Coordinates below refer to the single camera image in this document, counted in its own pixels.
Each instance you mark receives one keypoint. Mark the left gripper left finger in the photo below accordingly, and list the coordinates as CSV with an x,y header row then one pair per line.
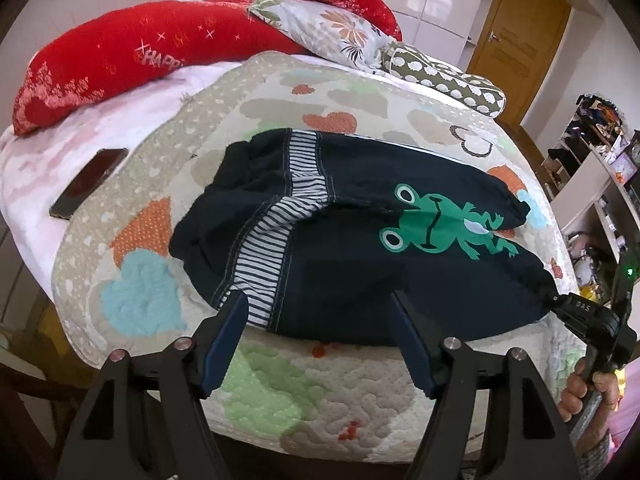
x,y
142,418

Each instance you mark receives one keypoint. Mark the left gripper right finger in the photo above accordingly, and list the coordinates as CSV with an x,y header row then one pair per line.
x,y
522,435

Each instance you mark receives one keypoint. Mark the navy striped child pants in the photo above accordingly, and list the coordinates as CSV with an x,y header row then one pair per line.
x,y
318,229

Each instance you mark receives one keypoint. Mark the person right hand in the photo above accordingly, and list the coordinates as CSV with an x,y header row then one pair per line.
x,y
574,394

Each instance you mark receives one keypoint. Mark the white tv shelf unit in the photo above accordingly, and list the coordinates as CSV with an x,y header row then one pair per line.
x,y
594,205

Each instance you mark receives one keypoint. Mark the heart patterned quilt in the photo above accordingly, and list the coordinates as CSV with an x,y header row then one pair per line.
x,y
116,285

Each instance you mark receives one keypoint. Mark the table clock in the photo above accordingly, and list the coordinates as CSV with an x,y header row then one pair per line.
x,y
633,149

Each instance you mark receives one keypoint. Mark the black smartphone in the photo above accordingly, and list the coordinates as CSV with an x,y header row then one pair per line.
x,y
89,178

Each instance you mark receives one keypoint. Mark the white pink bedsheet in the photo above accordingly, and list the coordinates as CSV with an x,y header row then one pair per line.
x,y
35,169

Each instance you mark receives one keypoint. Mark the green polka dot bolster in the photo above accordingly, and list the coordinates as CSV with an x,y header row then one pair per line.
x,y
474,91

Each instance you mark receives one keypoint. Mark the wooden door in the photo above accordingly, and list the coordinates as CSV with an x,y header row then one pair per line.
x,y
516,47

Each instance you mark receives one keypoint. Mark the red long pillow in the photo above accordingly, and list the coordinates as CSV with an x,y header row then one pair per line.
x,y
127,48

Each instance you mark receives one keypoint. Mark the floral pillow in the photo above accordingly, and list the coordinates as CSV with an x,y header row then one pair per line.
x,y
332,33

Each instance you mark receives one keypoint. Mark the white round headboard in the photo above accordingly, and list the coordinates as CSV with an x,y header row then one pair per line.
x,y
37,24

